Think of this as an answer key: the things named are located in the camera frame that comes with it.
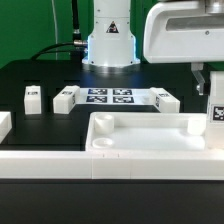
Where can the left white barrier block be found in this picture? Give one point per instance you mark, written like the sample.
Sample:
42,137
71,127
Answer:
5,125

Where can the marker tag sheet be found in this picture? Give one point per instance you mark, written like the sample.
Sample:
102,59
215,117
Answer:
114,96

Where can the white desk top tray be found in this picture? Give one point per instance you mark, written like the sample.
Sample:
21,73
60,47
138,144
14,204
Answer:
138,131

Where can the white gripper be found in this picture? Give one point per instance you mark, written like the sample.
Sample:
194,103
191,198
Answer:
180,31

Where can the white front rail barrier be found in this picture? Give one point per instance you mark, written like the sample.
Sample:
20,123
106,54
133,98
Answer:
205,165

